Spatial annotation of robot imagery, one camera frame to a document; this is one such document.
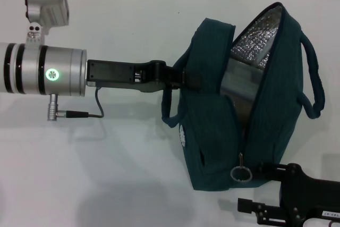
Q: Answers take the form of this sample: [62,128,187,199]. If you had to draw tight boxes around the dark teal insulated lunch bag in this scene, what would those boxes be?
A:
[161,2,326,192]

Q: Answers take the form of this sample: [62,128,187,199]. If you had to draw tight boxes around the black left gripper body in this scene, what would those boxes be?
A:
[86,58,172,94]

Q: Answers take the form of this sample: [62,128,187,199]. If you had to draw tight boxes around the clear food container blue seal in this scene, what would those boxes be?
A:
[220,56,263,121]

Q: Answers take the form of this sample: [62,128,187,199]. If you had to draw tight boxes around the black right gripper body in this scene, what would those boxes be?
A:
[278,162,340,227]

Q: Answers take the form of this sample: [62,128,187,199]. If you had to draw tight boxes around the left gripper grey cable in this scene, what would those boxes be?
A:
[47,86,105,121]

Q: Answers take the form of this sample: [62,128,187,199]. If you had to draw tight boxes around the metal zipper pull ring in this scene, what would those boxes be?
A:
[230,152,253,183]

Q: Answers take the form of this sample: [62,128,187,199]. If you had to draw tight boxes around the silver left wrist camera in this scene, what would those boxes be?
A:
[25,0,70,46]

